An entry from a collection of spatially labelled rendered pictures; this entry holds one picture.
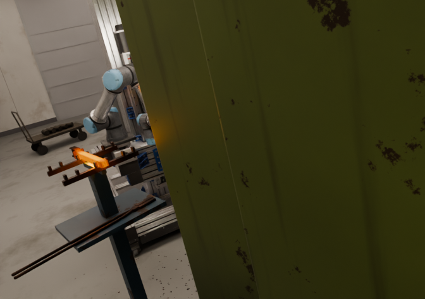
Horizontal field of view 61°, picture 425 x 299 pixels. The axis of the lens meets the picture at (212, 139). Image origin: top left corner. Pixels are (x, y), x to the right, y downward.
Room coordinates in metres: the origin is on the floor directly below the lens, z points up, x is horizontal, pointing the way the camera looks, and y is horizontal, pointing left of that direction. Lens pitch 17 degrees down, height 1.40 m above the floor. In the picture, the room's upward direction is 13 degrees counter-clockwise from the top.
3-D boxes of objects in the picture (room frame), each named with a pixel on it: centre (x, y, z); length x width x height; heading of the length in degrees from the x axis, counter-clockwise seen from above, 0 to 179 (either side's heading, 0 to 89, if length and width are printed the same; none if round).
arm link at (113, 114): (2.49, 0.66, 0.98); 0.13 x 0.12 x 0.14; 144
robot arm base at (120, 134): (2.49, 0.66, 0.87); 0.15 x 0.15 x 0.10
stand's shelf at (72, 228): (1.44, 0.51, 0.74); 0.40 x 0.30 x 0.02; 126
